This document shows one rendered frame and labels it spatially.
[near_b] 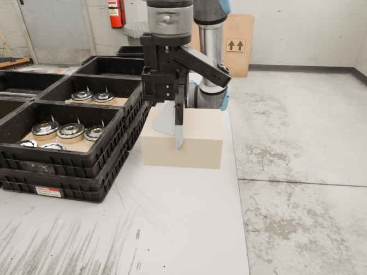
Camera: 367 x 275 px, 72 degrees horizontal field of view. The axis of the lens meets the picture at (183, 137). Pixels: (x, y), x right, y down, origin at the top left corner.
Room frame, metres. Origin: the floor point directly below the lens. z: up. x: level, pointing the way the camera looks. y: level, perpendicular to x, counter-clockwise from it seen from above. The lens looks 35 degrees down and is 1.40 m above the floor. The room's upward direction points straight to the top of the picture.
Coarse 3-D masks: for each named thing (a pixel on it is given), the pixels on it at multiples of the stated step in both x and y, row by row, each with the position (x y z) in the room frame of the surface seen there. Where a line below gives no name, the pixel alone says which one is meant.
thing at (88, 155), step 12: (24, 108) 0.88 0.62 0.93; (96, 108) 0.89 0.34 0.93; (108, 108) 0.88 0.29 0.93; (120, 108) 0.88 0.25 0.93; (120, 120) 0.83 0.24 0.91; (108, 132) 0.72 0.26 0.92; (0, 144) 0.64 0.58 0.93; (12, 144) 0.64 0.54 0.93; (96, 144) 0.64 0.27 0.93; (48, 156) 0.61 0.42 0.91; (60, 156) 0.60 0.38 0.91; (72, 156) 0.60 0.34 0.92; (84, 156) 0.59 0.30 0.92
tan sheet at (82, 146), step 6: (24, 138) 0.82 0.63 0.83; (54, 138) 0.82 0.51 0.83; (42, 144) 0.78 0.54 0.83; (66, 144) 0.78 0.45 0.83; (72, 144) 0.78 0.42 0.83; (78, 144) 0.78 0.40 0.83; (84, 144) 0.78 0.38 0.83; (72, 150) 0.74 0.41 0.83; (78, 150) 0.74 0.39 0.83; (84, 150) 0.74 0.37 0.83
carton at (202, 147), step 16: (160, 112) 0.50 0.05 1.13; (192, 112) 0.50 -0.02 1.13; (208, 112) 0.50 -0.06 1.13; (144, 128) 0.43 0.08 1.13; (192, 128) 0.43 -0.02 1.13; (208, 128) 0.43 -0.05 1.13; (144, 144) 0.40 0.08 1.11; (160, 144) 0.40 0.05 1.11; (192, 144) 0.40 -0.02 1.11; (208, 144) 0.39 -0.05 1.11; (144, 160) 0.41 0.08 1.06; (160, 160) 0.40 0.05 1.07; (176, 160) 0.40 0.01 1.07; (192, 160) 0.40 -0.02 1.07; (208, 160) 0.39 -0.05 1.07
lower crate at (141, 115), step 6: (144, 108) 1.11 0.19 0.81; (138, 114) 1.03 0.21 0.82; (144, 114) 1.13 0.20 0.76; (138, 120) 1.05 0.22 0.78; (144, 120) 1.13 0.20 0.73; (132, 126) 0.93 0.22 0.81; (138, 126) 1.02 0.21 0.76; (126, 132) 0.89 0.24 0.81; (132, 132) 0.94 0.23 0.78; (138, 132) 1.03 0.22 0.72; (132, 138) 0.94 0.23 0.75; (132, 144) 0.93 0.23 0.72
